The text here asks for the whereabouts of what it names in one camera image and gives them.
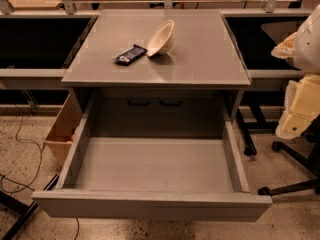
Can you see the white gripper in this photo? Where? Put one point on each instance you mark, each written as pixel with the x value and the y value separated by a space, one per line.
pixel 308 49

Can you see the grey top drawer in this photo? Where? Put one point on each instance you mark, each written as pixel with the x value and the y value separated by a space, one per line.
pixel 154 158

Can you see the grey drawer cabinet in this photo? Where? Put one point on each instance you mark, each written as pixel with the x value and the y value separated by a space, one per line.
pixel 155 65

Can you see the black table leg with wheel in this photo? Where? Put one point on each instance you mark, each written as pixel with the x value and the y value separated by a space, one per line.
pixel 255 101

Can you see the black office chair base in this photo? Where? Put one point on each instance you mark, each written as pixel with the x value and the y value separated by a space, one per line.
pixel 293 165

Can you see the white bowl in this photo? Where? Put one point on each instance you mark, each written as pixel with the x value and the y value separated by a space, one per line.
pixel 162 40

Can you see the dark blue snack packet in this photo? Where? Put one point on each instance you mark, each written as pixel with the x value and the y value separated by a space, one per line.
pixel 130 55

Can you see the orange object in box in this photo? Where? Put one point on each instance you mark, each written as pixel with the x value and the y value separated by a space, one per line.
pixel 73 136

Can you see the cardboard box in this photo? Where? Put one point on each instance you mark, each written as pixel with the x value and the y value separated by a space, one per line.
pixel 59 138

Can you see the black metal stand leg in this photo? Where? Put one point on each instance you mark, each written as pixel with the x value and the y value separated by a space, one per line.
pixel 24 211

